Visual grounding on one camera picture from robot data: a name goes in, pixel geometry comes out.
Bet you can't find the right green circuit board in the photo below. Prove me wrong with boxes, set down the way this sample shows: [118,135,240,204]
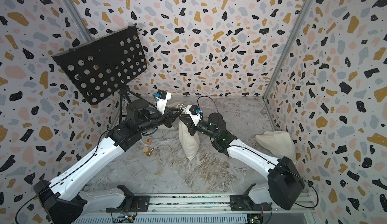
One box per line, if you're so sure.
[247,215,263,224]

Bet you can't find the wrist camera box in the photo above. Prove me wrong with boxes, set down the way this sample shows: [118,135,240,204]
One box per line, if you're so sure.
[154,90,172,115]
[185,105,202,126]

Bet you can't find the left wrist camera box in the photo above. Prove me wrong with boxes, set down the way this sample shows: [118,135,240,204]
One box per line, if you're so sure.
[154,90,172,115]

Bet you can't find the cream drawstring soil bag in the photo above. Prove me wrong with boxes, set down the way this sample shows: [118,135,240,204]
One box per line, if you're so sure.
[178,121,200,161]

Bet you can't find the aluminium corner post left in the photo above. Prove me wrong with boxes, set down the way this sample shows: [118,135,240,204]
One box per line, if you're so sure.
[62,0,93,43]

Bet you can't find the wooden letter cube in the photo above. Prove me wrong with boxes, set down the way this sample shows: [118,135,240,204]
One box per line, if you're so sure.
[145,138,152,145]

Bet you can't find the cream cloth bag far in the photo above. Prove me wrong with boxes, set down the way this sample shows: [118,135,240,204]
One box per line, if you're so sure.
[167,102,187,114]

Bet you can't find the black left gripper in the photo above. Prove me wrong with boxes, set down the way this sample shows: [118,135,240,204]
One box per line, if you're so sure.
[136,106,182,135]

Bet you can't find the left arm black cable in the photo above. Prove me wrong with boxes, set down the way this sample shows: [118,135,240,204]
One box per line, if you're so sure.
[15,128,115,224]

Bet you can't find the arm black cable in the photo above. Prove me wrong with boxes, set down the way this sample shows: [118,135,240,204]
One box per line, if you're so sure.
[15,128,115,224]
[197,95,220,116]

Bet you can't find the green circuit board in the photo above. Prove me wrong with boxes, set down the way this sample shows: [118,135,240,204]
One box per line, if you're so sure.
[115,214,136,224]
[247,215,263,224]

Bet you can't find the left green circuit board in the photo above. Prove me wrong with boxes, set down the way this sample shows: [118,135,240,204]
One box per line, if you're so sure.
[115,214,136,224]

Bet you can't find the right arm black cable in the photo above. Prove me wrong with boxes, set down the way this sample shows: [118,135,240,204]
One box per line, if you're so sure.
[197,95,220,116]

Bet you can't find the aluminium corner post right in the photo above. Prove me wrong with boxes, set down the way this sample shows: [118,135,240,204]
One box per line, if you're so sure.
[262,0,323,101]

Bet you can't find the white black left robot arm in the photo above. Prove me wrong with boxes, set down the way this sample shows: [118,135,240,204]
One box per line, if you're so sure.
[34,99,181,224]

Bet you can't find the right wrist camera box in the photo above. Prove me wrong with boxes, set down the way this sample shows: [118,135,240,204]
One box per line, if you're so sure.
[185,105,202,126]

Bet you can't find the cream cloth bag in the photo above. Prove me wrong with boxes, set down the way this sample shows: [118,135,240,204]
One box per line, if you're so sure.
[255,131,297,164]
[167,102,187,114]

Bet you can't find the cream cloth bag at right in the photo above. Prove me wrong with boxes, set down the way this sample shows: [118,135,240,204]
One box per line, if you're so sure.
[255,131,297,164]

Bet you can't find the aluminium corner post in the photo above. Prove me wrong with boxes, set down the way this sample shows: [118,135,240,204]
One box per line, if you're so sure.
[62,0,93,43]
[262,0,323,101]

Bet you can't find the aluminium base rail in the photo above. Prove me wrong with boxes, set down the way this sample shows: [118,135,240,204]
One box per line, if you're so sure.
[74,193,319,224]

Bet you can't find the black music stand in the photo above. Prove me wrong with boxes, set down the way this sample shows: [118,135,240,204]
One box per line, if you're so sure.
[52,26,148,124]

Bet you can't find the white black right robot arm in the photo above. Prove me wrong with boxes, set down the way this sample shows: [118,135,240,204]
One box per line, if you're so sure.
[179,113,306,210]

